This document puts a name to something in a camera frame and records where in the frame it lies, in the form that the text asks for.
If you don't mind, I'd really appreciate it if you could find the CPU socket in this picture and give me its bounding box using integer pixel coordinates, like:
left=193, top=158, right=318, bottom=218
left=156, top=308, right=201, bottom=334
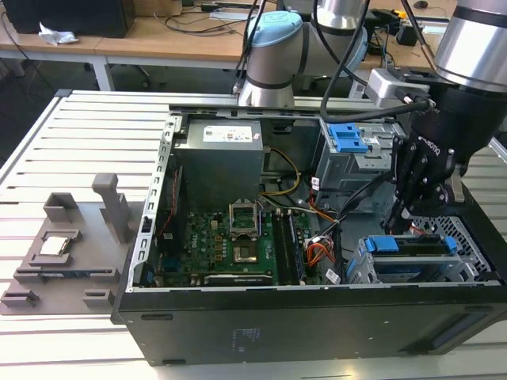
left=232, top=244, right=258, bottom=265

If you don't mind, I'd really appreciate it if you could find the black graphics card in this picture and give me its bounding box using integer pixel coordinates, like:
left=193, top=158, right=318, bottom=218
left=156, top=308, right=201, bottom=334
left=204, top=272, right=274, bottom=287

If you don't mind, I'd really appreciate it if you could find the grey metal disk bay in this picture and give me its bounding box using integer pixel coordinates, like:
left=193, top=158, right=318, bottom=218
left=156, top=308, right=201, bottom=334
left=343, top=215, right=501, bottom=284

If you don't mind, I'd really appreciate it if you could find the blue cable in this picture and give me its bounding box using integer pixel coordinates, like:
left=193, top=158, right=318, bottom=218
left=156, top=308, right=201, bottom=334
left=379, top=37, right=393, bottom=70

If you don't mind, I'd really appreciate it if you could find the grey parts rack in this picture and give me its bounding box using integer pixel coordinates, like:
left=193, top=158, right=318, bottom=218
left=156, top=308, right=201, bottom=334
left=0, top=173, right=138, bottom=316

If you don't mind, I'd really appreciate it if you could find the green motherboard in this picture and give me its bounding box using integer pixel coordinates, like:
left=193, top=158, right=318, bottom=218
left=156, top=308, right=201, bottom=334
left=156, top=209, right=322, bottom=287

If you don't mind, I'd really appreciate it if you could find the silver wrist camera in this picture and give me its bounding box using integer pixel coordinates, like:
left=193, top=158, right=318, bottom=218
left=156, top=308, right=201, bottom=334
left=364, top=67, right=431, bottom=108

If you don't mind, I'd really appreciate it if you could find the large black box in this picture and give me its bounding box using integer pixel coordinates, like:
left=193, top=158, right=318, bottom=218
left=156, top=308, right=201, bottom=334
left=2, top=0, right=135, bottom=39

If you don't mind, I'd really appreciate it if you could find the red and black wire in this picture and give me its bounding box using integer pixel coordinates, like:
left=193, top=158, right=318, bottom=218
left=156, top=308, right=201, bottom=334
left=156, top=165, right=184, bottom=239

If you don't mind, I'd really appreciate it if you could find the black RAM stick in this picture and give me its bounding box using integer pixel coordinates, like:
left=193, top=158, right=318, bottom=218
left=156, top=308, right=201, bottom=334
left=287, top=212, right=307, bottom=283

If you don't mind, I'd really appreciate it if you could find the orange wire bundle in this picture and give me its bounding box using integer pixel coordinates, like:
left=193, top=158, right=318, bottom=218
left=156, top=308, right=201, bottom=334
left=305, top=241, right=336, bottom=265

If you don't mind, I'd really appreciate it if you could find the yellow and black wire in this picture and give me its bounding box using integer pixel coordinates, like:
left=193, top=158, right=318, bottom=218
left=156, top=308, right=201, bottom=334
left=260, top=147, right=301, bottom=197

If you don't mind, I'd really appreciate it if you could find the wooden desk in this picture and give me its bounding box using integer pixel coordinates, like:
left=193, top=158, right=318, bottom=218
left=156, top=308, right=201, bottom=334
left=0, top=0, right=456, bottom=77

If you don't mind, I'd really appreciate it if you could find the grey power supply unit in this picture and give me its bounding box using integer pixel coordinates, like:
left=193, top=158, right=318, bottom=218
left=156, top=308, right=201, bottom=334
left=173, top=118, right=265, bottom=199

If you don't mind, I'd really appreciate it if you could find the white crumpled paper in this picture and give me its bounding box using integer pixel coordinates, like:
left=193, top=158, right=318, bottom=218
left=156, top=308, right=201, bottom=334
left=38, top=21, right=78, bottom=45

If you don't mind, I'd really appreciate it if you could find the grey metal drive cage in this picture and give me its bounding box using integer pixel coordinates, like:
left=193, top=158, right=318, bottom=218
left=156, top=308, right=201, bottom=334
left=316, top=116, right=409, bottom=215

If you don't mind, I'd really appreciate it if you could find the silver CPU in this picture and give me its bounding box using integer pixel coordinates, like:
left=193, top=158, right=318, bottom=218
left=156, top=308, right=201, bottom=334
left=39, top=236, right=73, bottom=256

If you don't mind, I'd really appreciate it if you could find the metal socket cover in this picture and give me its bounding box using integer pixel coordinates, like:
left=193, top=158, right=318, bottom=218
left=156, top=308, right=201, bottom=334
left=228, top=201, right=261, bottom=239

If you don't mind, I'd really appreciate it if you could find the black disk wire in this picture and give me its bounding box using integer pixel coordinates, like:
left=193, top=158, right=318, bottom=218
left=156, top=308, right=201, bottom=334
left=335, top=173, right=409, bottom=238

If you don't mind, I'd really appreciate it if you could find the black open PC case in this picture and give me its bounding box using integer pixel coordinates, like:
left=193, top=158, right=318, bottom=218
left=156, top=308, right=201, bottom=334
left=110, top=103, right=507, bottom=367

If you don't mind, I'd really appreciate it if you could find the blue plastic drive latch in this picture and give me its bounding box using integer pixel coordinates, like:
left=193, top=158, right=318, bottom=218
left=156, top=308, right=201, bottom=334
left=327, top=123, right=368, bottom=154

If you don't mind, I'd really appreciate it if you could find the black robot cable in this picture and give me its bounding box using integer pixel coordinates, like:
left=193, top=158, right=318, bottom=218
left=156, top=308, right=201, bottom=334
left=319, top=0, right=433, bottom=124

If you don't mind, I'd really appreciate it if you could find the hard disk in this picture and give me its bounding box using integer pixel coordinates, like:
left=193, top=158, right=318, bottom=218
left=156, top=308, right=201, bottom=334
left=364, top=233, right=459, bottom=280

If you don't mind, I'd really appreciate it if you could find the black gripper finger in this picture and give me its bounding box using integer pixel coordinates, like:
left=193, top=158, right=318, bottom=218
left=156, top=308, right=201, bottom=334
left=407, top=144, right=447, bottom=217
left=383, top=136, right=417, bottom=234

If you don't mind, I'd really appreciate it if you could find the small black box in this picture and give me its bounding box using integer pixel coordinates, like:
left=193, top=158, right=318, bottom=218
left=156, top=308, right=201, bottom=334
left=396, top=22, right=419, bottom=46

